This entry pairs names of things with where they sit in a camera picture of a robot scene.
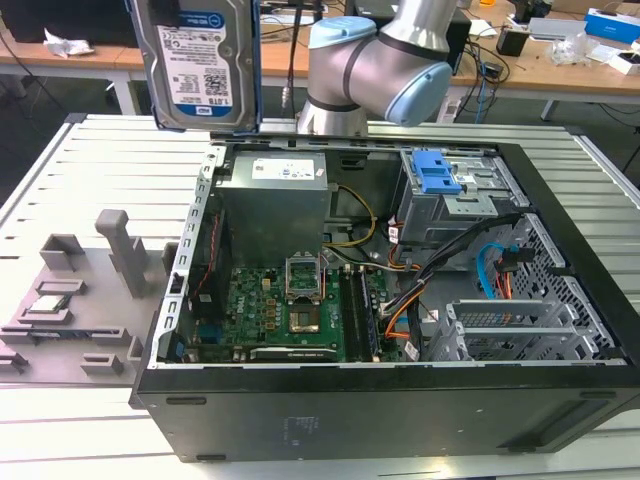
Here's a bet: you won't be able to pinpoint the hard disk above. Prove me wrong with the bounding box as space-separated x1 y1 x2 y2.
130 0 262 135

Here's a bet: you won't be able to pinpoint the metal disk bay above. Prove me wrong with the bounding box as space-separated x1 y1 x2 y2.
397 148 527 246

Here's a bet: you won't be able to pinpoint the large black equipment box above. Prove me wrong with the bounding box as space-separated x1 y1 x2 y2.
0 0 142 50

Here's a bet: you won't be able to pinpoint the crumpled white paper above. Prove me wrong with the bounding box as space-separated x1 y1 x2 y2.
42 27 96 55

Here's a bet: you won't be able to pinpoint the grey power supply unit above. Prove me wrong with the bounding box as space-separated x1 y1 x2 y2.
213 152 332 251

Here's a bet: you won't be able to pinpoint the black case fan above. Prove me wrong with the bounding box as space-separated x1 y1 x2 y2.
191 208 232 322

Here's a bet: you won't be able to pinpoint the metal socket cover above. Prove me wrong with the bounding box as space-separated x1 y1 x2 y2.
283 255 323 306

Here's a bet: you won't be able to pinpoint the black computer tower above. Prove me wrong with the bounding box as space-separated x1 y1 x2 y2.
444 5 474 77

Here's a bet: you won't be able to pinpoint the white power strip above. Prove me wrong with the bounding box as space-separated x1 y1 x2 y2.
438 96 462 124

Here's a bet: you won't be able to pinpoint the grey parts rack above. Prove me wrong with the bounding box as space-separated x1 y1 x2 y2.
0 209 181 389

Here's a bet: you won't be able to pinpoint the blue plastic bay latch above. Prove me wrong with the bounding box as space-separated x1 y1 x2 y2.
412 149 463 197

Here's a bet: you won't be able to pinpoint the green motherboard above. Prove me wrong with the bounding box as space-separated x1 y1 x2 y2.
219 264 401 364

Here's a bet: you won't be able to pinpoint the silver CPU chip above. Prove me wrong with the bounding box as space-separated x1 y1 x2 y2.
28 294 70 315

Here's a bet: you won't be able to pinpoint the CPU socket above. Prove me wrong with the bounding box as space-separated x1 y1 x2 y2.
287 304 322 335

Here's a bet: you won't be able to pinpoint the small black box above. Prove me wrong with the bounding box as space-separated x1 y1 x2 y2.
496 27 527 57

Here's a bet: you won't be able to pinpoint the black RAM slot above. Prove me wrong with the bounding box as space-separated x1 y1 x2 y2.
341 267 362 362

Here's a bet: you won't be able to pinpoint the RAM stick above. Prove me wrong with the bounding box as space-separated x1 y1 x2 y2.
357 268 384 362

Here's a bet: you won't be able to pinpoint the black graphics card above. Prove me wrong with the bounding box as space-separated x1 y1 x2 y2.
247 345 341 364

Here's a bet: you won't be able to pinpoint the grey flat box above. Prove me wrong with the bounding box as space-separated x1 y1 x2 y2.
527 17 589 40

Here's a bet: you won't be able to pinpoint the clear plastic bag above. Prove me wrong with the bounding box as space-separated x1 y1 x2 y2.
551 33 602 65

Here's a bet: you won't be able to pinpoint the blue cardboard box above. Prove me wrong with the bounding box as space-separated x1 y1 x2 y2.
583 7 640 40

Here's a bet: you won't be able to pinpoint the black PC case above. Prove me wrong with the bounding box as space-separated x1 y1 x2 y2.
128 130 640 464

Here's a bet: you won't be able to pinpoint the silver metal drive cage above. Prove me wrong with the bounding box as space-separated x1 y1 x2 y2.
428 298 584 362

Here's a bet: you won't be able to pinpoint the white tray black insert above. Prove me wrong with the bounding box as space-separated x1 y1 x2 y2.
606 46 640 77

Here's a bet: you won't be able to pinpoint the wooden desk white frame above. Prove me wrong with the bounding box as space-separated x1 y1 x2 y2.
0 0 640 121

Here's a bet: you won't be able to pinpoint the black cable metal plug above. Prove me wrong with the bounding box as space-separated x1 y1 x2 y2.
281 0 302 109

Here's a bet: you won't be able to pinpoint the yellow wires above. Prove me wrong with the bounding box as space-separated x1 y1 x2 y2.
327 184 378 249

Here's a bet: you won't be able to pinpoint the black cable bundle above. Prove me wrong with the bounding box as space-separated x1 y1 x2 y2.
379 212 532 321

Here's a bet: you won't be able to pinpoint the orange wire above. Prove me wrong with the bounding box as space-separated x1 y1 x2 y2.
493 263 514 301
385 305 426 342

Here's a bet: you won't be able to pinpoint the blue wire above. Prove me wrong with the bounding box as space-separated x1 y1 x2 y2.
474 242 507 301

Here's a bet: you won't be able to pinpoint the black wire connector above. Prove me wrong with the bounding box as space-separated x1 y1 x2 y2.
501 247 532 274

